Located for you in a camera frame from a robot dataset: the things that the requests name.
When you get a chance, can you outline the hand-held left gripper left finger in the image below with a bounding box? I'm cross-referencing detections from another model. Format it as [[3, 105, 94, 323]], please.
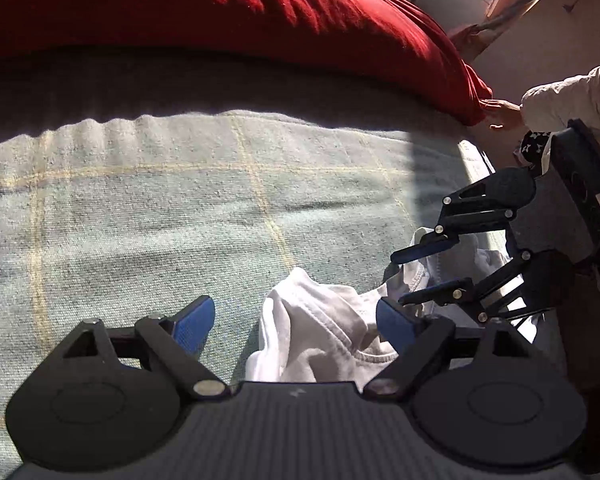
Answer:
[[61, 296, 232, 402]]

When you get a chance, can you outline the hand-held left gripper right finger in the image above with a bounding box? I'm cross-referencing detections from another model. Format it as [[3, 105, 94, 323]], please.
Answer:
[[362, 298, 535, 402]]

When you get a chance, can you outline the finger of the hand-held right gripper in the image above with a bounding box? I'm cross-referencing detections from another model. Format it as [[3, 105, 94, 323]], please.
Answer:
[[398, 251, 535, 323], [390, 179, 515, 265]]

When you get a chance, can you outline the white printed long-sleeve shirt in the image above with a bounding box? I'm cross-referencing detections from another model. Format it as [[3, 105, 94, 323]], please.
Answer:
[[245, 227, 551, 383]]

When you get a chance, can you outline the dark star-printed garment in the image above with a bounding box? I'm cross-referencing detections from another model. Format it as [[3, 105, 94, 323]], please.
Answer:
[[512, 130, 553, 176]]

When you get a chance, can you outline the green plaid bed sheet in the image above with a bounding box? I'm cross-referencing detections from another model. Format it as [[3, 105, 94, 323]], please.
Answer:
[[0, 55, 566, 480]]

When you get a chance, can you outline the red duvet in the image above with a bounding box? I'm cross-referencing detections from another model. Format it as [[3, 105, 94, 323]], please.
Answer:
[[0, 0, 493, 128]]

